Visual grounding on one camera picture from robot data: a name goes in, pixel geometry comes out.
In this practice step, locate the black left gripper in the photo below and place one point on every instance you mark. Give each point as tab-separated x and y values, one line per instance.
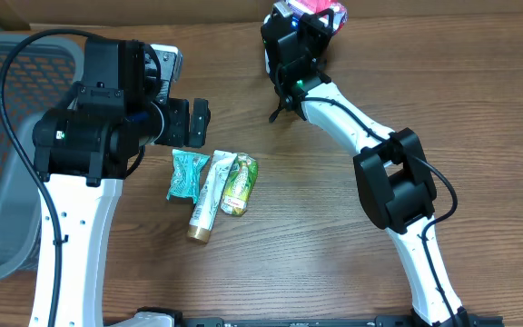
177	113

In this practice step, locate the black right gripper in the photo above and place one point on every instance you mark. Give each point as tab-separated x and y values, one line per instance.
315	27

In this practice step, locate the purple sanitary pad pack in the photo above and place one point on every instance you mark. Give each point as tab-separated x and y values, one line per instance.
301	7

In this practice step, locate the teal packet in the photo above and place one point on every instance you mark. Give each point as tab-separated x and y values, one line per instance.
187	168

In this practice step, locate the white tube gold cap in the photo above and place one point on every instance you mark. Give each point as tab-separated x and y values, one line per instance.
204	213

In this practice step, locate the green yellow snack pouch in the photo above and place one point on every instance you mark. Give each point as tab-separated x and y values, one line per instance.
240	182

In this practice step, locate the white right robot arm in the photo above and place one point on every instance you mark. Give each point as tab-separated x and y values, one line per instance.
395	182

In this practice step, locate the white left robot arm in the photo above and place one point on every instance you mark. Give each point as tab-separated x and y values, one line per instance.
120	104

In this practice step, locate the white barcode scanner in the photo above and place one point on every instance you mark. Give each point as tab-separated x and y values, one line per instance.
267	67

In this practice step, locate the grey plastic mesh basket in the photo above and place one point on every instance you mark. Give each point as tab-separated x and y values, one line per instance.
37	80

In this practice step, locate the brown cardboard backdrop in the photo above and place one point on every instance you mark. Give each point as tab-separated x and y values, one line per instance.
23	14

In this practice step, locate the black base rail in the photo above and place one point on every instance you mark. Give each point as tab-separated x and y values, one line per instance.
471	320

